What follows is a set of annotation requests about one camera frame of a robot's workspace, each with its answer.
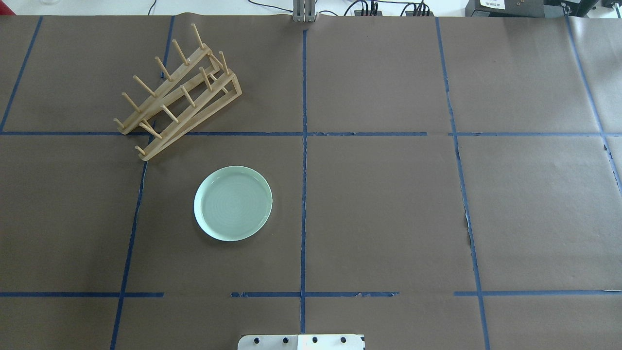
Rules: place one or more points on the light green round plate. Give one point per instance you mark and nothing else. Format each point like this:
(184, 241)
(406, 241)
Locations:
(233, 203)

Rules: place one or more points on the wooden dish rack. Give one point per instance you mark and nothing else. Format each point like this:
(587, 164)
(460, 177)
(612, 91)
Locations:
(200, 87)

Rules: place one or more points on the brown paper table cover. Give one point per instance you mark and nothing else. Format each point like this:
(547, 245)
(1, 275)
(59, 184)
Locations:
(438, 183)

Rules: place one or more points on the black power strip left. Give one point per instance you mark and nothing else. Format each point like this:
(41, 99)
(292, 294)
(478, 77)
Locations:
(368, 10)

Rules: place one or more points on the black power strip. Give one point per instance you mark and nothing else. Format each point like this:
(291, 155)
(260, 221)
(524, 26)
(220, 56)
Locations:
(417, 10)
(368, 10)

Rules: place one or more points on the black power strip right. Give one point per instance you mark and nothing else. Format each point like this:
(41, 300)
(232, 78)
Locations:
(417, 10)

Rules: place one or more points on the black box device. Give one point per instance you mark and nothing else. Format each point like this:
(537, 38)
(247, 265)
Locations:
(505, 8)

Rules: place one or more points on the grey metal post bracket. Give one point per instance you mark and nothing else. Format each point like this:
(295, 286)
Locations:
(304, 11)

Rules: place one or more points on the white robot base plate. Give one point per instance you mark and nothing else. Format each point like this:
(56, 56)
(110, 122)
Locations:
(302, 342)

